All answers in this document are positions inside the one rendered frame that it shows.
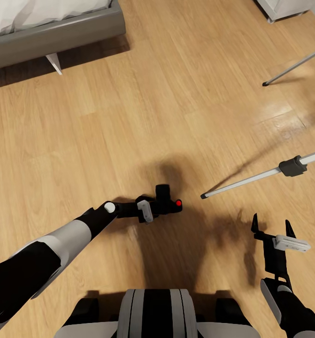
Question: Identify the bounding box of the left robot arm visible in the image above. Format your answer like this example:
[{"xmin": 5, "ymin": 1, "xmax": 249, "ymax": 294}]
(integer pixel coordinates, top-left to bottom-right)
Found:
[{"xmin": 0, "ymin": 196, "xmax": 159, "ymax": 330}]

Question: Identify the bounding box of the camera tripod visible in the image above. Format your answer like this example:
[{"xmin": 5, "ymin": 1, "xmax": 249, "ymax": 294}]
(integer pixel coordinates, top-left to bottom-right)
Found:
[{"xmin": 200, "ymin": 52, "xmax": 315, "ymax": 199}]

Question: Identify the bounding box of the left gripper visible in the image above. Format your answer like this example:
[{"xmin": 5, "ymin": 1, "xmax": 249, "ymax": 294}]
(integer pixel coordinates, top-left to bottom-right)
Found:
[{"xmin": 128, "ymin": 196, "xmax": 159, "ymax": 223}]

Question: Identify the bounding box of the robot trunk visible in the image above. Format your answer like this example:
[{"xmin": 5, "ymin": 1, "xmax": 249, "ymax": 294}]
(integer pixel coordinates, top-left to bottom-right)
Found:
[{"xmin": 117, "ymin": 289, "xmax": 198, "ymax": 338}]

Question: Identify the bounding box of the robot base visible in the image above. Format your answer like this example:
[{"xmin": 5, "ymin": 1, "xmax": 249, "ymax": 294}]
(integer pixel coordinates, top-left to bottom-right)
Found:
[{"xmin": 54, "ymin": 298, "xmax": 261, "ymax": 338}]

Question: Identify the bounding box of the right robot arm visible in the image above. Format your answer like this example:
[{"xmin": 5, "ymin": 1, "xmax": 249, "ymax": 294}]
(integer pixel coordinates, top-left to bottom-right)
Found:
[{"xmin": 251, "ymin": 213, "xmax": 315, "ymax": 338}]

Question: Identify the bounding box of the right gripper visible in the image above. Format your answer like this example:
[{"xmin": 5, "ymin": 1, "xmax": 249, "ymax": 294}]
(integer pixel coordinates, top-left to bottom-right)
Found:
[{"xmin": 251, "ymin": 213, "xmax": 296, "ymax": 263}]

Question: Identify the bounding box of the digital camera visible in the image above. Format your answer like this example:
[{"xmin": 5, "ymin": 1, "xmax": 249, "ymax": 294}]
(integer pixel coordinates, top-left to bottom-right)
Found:
[{"xmin": 149, "ymin": 184, "xmax": 183, "ymax": 215}]

